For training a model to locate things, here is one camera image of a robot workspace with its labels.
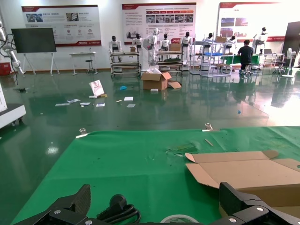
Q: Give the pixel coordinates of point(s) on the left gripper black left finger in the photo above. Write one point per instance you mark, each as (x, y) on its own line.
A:
(82, 199)

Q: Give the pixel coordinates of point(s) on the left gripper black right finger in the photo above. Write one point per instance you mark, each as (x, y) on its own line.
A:
(234, 199)

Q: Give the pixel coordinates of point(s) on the grey background robot arm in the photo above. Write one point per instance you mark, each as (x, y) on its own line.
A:
(14, 58)

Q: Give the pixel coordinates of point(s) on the cardboard box with round hole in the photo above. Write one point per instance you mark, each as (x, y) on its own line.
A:
(246, 168)

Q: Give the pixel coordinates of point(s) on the small brown cardboard box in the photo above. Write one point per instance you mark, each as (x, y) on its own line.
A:
(132, 49)

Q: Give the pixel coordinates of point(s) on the closed brown cardboard box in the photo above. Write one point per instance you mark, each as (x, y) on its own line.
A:
(175, 47)
(221, 39)

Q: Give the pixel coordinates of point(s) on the green table cloth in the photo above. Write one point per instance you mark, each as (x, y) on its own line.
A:
(117, 168)

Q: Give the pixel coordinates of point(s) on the clear tape roll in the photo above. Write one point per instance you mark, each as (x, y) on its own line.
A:
(178, 218)

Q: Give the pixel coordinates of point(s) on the thin wooden stick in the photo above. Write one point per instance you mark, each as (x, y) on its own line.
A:
(209, 142)

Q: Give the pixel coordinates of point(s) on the metal binder clip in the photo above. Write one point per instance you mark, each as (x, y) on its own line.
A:
(209, 128)
(82, 133)

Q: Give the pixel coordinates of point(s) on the clear plastic wrapper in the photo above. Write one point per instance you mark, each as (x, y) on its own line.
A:
(181, 148)

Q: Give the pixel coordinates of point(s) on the printed paper leaflet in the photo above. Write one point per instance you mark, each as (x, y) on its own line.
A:
(100, 105)
(62, 104)
(84, 103)
(73, 101)

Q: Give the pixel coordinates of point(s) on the clear plastic sheet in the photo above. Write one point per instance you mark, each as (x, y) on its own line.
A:
(131, 105)

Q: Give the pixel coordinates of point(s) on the white paper sheet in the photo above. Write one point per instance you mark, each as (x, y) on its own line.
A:
(128, 98)

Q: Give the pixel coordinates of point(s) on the white machine base on castors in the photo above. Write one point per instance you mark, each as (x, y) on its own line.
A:
(11, 112)

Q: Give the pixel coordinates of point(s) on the red white paper bag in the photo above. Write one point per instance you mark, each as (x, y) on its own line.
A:
(96, 87)

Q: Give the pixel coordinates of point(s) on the blue plastic object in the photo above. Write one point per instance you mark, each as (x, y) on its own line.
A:
(123, 88)

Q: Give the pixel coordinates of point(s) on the black floor object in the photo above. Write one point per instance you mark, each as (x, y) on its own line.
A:
(21, 89)

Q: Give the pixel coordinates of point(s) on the flat cardboard piece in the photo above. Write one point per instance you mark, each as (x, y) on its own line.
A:
(175, 84)

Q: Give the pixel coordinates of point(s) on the white foam block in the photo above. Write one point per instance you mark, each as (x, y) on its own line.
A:
(154, 90)

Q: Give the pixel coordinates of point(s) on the large open cardboard carton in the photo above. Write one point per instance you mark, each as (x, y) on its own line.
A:
(152, 82)

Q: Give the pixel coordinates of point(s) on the black stool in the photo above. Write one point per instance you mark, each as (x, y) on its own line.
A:
(90, 61)

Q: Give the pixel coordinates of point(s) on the green covered work table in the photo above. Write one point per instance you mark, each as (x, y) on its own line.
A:
(234, 60)

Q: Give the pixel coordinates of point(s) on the metal roller rack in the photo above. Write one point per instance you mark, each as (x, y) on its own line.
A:
(170, 64)
(125, 66)

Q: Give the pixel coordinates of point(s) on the white desk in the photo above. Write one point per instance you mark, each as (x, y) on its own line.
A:
(83, 54)

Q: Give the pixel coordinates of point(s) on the person in black shirt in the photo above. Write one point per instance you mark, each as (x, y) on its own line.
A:
(245, 54)

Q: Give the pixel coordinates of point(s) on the blue plastic crate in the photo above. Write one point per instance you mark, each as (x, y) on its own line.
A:
(212, 54)

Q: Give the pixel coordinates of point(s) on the red cabinet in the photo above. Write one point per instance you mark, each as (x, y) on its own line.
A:
(5, 69)

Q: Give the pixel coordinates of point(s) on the grey laptop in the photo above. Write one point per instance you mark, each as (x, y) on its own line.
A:
(268, 51)

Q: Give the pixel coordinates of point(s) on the white humanoid robot black head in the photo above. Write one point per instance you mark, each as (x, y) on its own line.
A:
(165, 43)
(232, 40)
(186, 42)
(260, 38)
(114, 44)
(210, 36)
(138, 42)

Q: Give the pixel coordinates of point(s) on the black screen on white stand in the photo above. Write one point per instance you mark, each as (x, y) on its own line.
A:
(34, 39)

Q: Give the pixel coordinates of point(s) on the tall white humanoid robot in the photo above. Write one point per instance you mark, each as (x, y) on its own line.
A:
(150, 47)

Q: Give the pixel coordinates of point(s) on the black partition panel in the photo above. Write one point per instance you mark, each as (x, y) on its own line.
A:
(291, 42)

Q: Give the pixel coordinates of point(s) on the white red info poster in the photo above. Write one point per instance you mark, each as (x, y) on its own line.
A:
(70, 23)
(253, 14)
(136, 25)

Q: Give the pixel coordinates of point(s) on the white pedestal fan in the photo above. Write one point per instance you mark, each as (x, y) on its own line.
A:
(289, 52)

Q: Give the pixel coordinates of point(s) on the grey metal frame shelf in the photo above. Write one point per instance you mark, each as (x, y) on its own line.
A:
(211, 42)

